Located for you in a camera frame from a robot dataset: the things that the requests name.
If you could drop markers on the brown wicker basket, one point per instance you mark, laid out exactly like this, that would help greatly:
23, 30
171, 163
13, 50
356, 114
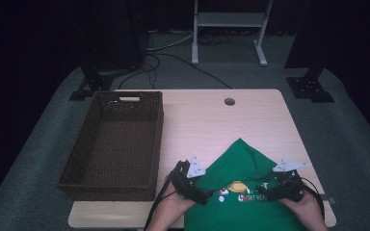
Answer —
125, 106

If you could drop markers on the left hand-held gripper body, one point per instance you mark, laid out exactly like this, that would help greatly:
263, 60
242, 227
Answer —
186, 184

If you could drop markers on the grey table grommet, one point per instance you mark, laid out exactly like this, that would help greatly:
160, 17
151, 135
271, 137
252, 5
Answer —
229, 102

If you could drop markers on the white metal stand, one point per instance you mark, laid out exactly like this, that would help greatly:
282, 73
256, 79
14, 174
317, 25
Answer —
229, 19

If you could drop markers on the green t-shirt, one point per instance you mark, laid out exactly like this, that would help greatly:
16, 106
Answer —
237, 160

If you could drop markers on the grey tape strip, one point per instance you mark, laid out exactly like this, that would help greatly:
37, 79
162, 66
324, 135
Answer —
330, 199

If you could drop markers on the black floor stand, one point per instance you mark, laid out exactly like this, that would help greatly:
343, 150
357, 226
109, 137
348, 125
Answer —
308, 88
93, 85

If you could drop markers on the person's right hand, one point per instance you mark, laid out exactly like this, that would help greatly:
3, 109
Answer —
306, 208

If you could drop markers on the person's left hand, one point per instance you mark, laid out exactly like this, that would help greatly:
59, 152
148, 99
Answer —
175, 203

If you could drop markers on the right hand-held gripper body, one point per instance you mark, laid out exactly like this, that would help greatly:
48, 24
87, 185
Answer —
290, 189

